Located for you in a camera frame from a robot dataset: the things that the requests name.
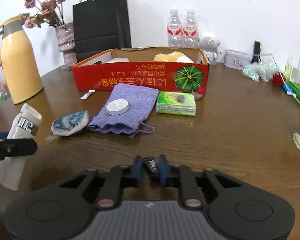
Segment small black packet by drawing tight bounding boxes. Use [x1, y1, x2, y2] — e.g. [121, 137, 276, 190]
[142, 157, 160, 183]

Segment blue white round pouch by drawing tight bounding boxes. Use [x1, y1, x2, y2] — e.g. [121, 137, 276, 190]
[46, 111, 90, 141]

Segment white round disc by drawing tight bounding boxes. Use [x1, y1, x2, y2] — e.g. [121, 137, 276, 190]
[106, 99, 129, 115]

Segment green tissue pack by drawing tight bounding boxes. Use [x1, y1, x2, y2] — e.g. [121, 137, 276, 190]
[156, 92, 197, 116]

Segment yellow thermos jug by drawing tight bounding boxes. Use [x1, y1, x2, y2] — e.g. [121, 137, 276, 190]
[0, 16, 44, 105]

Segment purple towel cloth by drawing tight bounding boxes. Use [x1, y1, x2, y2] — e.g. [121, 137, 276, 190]
[88, 83, 159, 138]

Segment small white sachet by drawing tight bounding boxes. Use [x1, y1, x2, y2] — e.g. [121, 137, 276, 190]
[80, 89, 95, 100]

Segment red cardboard box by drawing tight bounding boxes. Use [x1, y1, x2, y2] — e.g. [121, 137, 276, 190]
[72, 47, 210, 95]

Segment yellow white plush toy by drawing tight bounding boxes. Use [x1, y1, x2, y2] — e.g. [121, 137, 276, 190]
[153, 51, 193, 63]

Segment white tin box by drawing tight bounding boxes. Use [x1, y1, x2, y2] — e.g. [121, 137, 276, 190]
[224, 50, 252, 71]

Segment white plastic case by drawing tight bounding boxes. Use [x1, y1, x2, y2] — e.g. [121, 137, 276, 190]
[106, 57, 129, 63]

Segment white round robot toy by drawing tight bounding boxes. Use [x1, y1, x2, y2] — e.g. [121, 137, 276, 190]
[199, 35, 223, 65]

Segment teal crumpled plastic wrap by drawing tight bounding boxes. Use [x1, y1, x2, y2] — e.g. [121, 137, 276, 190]
[242, 60, 279, 83]

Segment right water bottle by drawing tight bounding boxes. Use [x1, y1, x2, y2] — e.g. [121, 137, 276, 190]
[182, 10, 199, 48]

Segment water bottle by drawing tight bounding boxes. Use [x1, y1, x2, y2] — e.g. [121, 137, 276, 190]
[167, 9, 183, 47]
[182, 10, 199, 48]

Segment red small ornament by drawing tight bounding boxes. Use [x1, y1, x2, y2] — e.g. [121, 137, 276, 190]
[271, 73, 285, 86]

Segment pink artificial flowers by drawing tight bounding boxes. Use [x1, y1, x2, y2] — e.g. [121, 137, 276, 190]
[21, 0, 66, 29]

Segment green blue toothbrush pack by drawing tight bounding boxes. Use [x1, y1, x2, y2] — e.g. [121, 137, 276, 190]
[282, 63, 300, 103]

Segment left water bottle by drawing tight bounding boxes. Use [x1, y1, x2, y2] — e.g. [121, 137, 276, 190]
[167, 9, 183, 47]

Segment black paper bag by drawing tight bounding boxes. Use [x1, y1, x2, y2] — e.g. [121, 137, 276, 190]
[72, 0, 132, 62]

